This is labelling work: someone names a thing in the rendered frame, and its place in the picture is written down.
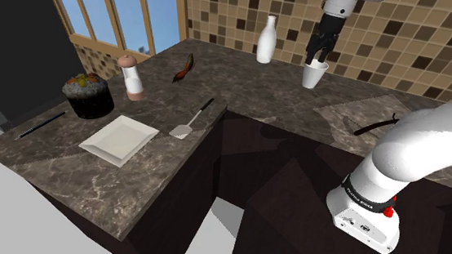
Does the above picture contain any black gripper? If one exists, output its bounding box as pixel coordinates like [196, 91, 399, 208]
[302, 11, 351, 66]

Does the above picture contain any white cup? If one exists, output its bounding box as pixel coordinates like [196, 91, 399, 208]
[299, 58, 331, 91]

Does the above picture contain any white bottle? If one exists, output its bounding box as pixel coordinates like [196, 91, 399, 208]
[253, 15, 281, 65]

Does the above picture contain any black curved stick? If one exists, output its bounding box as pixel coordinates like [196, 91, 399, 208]
[342, 112, 401, 137]

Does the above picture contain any white and brown pepper grinder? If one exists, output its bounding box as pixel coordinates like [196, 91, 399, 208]
[116, 52, 146, 104]

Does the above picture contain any wooden framed window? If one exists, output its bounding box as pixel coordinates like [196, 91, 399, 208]
[51, 0, 193, 65]

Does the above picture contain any white square plate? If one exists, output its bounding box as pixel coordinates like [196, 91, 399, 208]
[75, 111, 163, 172]

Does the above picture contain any dark cake with fruit topping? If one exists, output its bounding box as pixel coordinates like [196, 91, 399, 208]
[60, 71, 117, 122]

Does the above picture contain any black pen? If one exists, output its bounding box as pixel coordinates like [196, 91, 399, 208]
[11, 110, 69, 142]

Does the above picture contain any grey spatula with black handle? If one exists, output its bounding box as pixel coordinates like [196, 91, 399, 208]
[166, 96, 219, 141]

